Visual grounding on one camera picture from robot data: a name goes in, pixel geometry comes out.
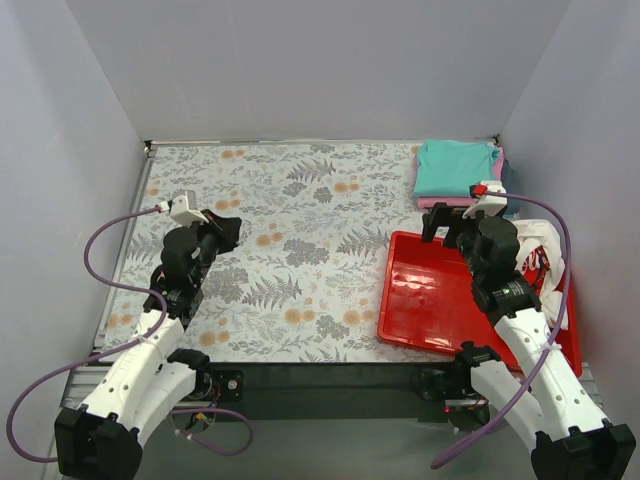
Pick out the white coca-cola t-shirt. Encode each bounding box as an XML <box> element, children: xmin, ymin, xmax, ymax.
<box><xmin>513</xmin><ymin>219</ymin><xmax>565</xmax><ymax>328</ymax></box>

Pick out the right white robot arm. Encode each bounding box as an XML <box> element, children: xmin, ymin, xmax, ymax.
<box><xmin>421</xmin><ymin>203</ymin><xmax>636</xmax><ymax>479</ymax></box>

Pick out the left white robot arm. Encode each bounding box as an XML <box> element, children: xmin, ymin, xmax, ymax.
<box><xmin>54</xmin><ymin>210</ymin><xmax>242</xmax><ymax>479</ymax></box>

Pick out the folded pink t-shirt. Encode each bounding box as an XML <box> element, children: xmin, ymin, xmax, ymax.
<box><xmin>417</xmin><ymin>145</ymin><xmax>506</xmax><ymax>211</ymax></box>

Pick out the folded teal t-shirt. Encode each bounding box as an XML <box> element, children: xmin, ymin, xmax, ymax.
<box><xmin>413</xmin><ymin>139</ymin><xmax>501</xmax><ymax>199</ymax></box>

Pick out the folded dark blue t-shirt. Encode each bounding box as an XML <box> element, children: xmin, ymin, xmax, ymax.
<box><xmin>501</xmin><ymin>159</ymin><xmax>521</xmax><ymax>217</ymax></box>

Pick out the red plastic tray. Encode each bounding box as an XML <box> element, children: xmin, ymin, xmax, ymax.
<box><xmin>375</xmin><ymin>229</ymin><xmax>584</xmax><ymax>379</ymax></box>

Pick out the floral patterned table mat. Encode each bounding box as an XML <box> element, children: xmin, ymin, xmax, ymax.
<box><xmin>97</xmin><ymin>142</ymin><xmax>531</xmax><ymax>364</ymax></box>

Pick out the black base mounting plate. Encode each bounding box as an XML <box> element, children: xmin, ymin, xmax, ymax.
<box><xmin>179</xmin><ymin>362</ymin><xmax>489</xmax><ymax>429</ymax></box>

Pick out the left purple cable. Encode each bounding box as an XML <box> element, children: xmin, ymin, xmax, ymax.
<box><xmin>5</xmin><ymin>205</ymin><xmax>254</xmax><ymax>464</ymax></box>

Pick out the aluminium frame rail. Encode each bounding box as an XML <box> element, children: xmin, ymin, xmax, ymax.
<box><xmin>62</xmin><ymin>363</ymin><xmax>601</xmax><ymax>409</ymax></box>

